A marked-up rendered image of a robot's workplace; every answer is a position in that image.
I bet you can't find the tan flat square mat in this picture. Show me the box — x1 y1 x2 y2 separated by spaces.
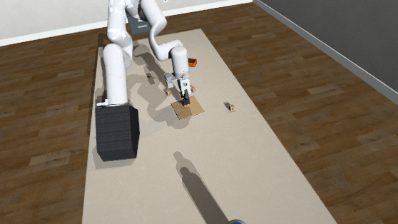
171 96 205 121

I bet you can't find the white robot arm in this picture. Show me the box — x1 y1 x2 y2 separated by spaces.
97 0 190 108

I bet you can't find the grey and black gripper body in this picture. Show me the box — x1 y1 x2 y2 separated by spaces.
177 76 191 96

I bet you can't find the grey bottle with blue cap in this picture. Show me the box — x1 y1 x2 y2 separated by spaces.
227 219 246 224

